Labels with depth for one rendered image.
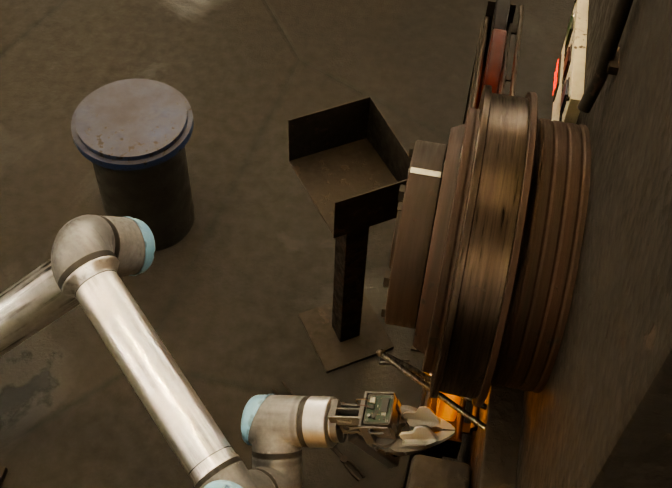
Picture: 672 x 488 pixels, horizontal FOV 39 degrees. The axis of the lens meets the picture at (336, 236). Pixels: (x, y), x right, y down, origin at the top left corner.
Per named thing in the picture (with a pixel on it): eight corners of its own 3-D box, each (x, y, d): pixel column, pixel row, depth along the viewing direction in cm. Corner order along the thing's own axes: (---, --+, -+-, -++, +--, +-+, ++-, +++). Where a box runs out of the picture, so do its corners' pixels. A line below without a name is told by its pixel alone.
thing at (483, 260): (490, 226, 175) (540, 24, 138) (460, 460, 147) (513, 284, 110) (455, 220, 176) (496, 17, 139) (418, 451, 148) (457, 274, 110)
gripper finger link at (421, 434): (447, 434, 158) (393, 431, 161) (454, 451, 162) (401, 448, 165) (450, 417, 160) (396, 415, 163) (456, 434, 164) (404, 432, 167)
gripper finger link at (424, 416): (450, 417, 160) (396, 415, 163) (456, 434, 164) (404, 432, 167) (452, 401, 162) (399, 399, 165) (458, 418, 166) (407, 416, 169)
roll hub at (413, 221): (434, 224, 163) (454, 105, 141) (409, 363, 146) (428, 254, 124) (401, 218, 164) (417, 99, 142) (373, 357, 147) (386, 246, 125)
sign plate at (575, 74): (566, 75, 175) (589, -6, 160) (558, 179, 159) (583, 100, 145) (553, 73, 175) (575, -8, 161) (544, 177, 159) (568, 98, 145)
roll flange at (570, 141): (545, 235, 174) (610, 34, 137) (525, 472, 146) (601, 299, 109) (490, 226, 175) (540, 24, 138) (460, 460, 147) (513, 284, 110)
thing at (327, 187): (356, 277, 275) (370, 95, 219) (396, 350, 261) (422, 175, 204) (291, 300, 270) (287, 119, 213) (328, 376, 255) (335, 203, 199)
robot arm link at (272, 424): (258, 443, 179) (258, 389, 180) (321, 446, 175) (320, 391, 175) (237, 452, 170) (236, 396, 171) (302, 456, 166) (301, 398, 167)
